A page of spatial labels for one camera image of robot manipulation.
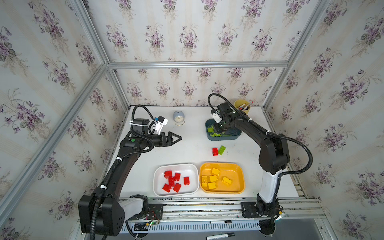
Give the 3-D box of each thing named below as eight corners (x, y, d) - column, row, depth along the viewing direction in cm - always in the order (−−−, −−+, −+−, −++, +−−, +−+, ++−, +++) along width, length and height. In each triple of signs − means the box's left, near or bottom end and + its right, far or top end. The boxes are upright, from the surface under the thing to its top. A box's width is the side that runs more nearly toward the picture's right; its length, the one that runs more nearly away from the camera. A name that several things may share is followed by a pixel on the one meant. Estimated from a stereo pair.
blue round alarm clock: (173, 125, 111) (172, 118, 105) (174, 118, 116) (173, 110, 110) (184, 125, 111) (184, 118, 105) (184, 118, 116) (184, 110, 110)
